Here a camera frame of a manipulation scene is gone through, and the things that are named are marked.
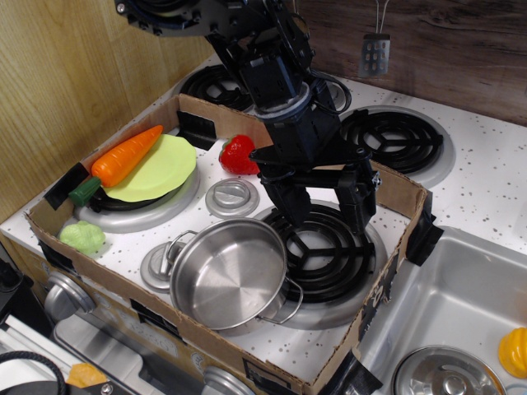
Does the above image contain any hanging metal spatula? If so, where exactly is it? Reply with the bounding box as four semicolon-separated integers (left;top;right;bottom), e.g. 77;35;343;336
357;1;391;78

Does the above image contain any silver oven dial left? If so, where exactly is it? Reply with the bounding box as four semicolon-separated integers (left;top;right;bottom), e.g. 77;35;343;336
44;272;96;322

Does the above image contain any black cable bottom left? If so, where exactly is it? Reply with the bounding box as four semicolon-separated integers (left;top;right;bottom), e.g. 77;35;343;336
0;350;68;395

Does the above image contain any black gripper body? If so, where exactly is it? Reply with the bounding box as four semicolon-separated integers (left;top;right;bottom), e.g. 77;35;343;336
250;77;380;193

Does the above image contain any yellow toy in sink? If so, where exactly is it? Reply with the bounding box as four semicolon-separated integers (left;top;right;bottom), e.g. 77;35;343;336
498;328;526;379

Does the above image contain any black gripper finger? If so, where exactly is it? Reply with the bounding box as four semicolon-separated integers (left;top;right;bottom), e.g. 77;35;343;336
337;181;376;235
264;183;311;225

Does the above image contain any front left black burner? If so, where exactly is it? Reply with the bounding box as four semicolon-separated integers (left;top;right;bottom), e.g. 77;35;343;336
74;168;200;234

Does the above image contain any silver pot lid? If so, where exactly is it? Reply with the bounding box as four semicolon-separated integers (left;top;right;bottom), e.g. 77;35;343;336
391;346;506;395

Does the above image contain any stainless steel pot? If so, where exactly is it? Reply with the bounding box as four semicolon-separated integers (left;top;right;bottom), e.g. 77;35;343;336
170;218;303;333

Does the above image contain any silver front stove knob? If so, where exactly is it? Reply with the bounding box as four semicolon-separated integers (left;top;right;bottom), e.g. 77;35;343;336
140;241;184;294

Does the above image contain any silver oven dial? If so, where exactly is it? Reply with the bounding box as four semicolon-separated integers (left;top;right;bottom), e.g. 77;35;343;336
44;272;96;322
202;366;245;395

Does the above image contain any silver back stove knob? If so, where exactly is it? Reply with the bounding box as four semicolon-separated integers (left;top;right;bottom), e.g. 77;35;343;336
327;81;346;110

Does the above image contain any light green plate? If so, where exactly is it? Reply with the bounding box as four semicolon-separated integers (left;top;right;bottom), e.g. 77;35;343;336
103;134;197;202

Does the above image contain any silver stove knob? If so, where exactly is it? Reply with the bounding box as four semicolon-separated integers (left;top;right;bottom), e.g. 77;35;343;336
205;179;259;219
327;81;346;110
140;241;184;294

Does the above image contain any silver oven dial right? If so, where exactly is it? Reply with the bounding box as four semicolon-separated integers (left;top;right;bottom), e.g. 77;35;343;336
202;366;245;395

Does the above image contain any red toy strawberry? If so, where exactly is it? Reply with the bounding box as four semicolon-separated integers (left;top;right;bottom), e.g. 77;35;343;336
219;134;259;175

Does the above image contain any orange toy bottom left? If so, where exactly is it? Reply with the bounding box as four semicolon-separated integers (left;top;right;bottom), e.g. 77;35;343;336
66;363;108;388

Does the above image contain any cardboard fence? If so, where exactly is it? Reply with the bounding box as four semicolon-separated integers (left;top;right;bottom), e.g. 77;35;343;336
27;95;434;394

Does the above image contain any front right black burner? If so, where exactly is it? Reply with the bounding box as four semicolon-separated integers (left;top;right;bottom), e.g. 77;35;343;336
254;201;387;330

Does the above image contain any black burner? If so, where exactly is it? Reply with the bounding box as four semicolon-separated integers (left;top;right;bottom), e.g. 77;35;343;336
172;65;254;113
74;168;200;234
254;201;387;330
342;105;455;188

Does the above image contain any back left black burner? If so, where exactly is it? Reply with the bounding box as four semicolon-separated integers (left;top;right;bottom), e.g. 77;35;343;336
172;65;254;113

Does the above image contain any green toy lettuce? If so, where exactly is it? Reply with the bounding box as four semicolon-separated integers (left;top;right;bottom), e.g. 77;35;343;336
59;221;105;254

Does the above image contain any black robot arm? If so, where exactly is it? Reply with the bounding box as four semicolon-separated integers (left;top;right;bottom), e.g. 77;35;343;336
115;1;380;235

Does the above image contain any orange toy carrot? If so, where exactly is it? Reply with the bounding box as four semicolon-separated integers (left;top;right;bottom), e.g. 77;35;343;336
68;125;164;207

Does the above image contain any silver sink basin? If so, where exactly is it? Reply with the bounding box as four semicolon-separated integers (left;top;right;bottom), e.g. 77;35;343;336
359;227;526;394

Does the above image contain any silver centre stove knob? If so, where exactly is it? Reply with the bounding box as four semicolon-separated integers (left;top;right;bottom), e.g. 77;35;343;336
205;179;259;219

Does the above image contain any back right black burner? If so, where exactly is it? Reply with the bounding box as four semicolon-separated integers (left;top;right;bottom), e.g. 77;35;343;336
342;105;455;188

